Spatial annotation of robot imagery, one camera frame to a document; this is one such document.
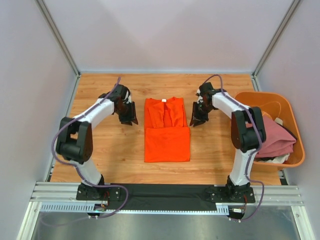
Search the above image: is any orange plastic basket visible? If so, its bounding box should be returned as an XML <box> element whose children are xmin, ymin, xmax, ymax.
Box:
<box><xmin>235</xmin><ymin>91</ymin><xmax>305</xmax><ymax>172</ymax></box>

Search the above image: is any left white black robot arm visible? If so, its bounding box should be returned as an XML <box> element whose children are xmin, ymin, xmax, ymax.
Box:
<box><xmin>53</xmin><ymin>83</ymin><xmax>138</xmax><ymax>201</ymax></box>

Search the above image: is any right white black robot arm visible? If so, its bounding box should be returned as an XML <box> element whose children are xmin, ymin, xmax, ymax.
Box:
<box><xmin>190</xmin><ymin>82</ymin><xmax>266</xmax><ymax>203</ymax></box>

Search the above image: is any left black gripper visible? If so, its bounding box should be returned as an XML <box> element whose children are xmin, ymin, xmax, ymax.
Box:
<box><xmin>115</xmin><ymin>101</ymin><xmax>139</xmax><ymax>127</ymax></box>

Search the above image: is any dark garment in basket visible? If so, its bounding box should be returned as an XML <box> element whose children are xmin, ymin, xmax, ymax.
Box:
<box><xmin>281</xmin><ymin>125</ymin><xmax>298</xmax><ymax>141</ymax></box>

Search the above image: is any aluminium corner post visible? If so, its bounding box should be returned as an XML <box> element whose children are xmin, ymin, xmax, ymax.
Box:
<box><xmin>33</xmin><ymin>0</ymin><xmax>81</xmax><ymax>76</ymax></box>
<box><xmin>252</xmin><ymin>0</ymin><xmax>303</xmax><ymax>79</ymax></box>

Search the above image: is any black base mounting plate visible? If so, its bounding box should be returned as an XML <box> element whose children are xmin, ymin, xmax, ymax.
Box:
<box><xmin>76</xmin><ymin>183</ymin><xmax>256</xmax><ymax>211</ymax></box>

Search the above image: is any pink t shirt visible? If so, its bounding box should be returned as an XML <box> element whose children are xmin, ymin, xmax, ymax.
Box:
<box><xmin>246</xmin><ymin>116</ymin><xmax>298</xmax><ymax>160</ymax></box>

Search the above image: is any left aluminium corner post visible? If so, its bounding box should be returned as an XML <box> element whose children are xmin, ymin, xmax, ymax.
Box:
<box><xmin>33</xmin><ymin>0</ymin><xmax>81</xmax><ymax>76</ymax></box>

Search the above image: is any right aluminium corner post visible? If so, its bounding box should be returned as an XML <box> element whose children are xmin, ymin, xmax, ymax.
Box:
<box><xmin>252</xmin><ymin>0</ymin><xmax>303</xmax><ymax>79</ymax></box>

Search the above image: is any orange t shirt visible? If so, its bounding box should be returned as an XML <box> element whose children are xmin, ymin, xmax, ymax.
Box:
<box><xmin>144</xmin><ymin>97</ymin><xmax>191</xmax><ymax>163</ymax></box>

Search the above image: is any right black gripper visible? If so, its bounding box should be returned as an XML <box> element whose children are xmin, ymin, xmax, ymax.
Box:
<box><xmin>189</xmin><ymin>102</ymin><xmax>214</xmax><ymax>128</ymax></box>

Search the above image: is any aluminium rail frame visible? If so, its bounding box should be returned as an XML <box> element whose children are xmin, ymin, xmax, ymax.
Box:
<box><xmin>17</xmin><ymin>182</ymin><xmax>312</xmax><ymax>240</ymax></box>

